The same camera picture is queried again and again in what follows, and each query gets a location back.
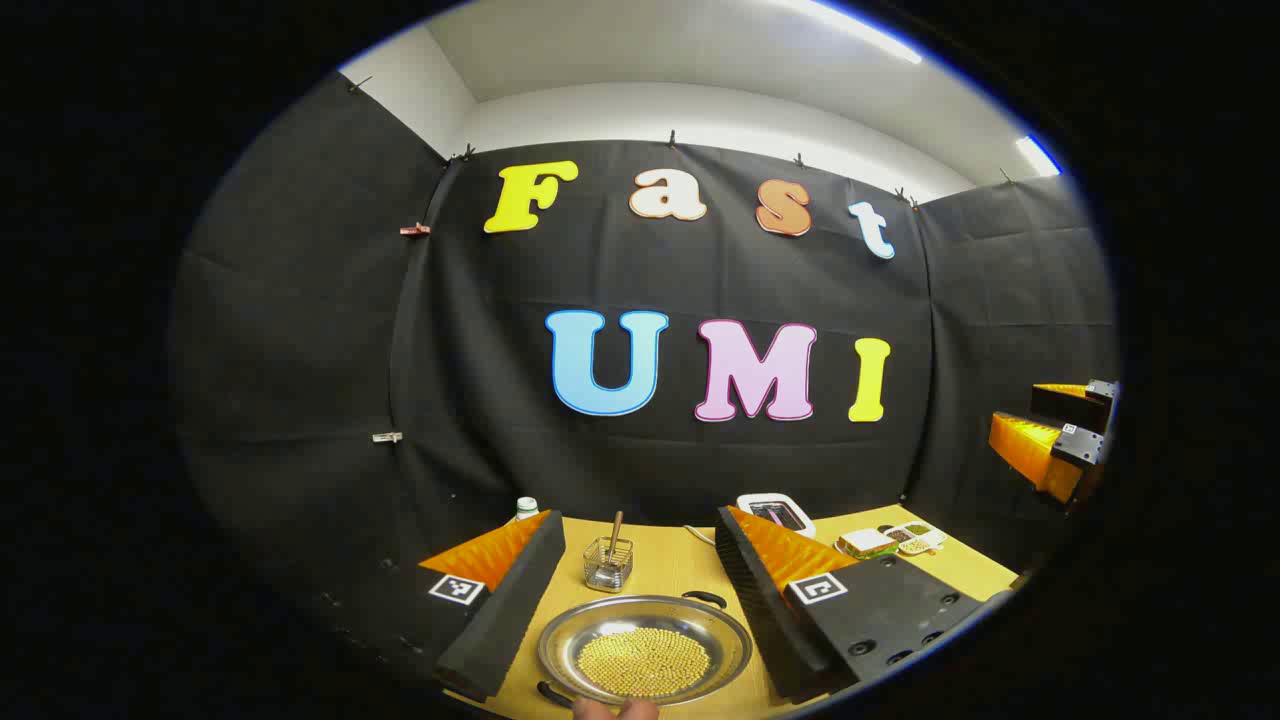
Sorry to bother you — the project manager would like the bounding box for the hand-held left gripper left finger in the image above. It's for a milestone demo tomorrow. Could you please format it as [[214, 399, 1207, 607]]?
[[335, 510, 567, 704]]

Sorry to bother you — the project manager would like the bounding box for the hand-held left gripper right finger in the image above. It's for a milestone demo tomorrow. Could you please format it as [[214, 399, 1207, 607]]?
[[714, 505, 986, 706]]

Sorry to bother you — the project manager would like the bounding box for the stainless steel pot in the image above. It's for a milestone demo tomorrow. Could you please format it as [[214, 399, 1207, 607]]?
[[537, 590, 754, 713]]

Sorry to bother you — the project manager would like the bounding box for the white toaster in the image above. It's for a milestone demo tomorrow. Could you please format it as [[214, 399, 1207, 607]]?
[[737, 492, 816, 539]]

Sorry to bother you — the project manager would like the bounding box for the heap of yellow soybeans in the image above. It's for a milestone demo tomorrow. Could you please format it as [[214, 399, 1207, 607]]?
[[577, 628, 712, 699]]

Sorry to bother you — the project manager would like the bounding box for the white divided grain tray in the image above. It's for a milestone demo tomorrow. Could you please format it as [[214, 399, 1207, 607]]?
[[880, 520, 948, 556]]

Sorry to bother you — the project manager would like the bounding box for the short ceiling light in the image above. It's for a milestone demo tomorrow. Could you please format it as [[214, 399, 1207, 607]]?
[[1016, 135, 1063, 178]]

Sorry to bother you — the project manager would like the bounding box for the row of black clips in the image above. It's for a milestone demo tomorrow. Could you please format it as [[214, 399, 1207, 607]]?
[[348, 75, 1016, 211]]

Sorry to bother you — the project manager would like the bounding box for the wire mesh basket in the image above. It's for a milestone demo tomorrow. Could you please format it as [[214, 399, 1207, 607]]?
[[583, 537, 634, 593]]

